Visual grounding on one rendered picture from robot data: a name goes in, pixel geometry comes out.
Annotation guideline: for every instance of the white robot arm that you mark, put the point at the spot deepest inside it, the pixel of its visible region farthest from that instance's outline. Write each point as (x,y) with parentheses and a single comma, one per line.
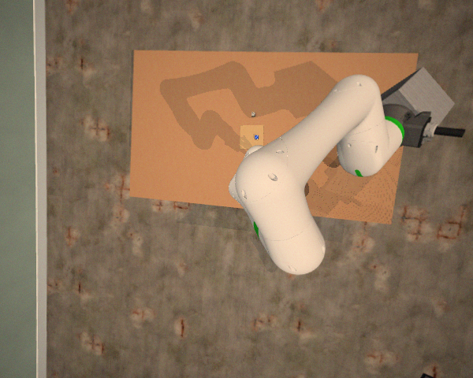
(269,183)

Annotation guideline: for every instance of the tan square mat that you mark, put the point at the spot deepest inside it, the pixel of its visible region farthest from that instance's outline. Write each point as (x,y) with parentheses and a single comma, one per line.
(247,136)

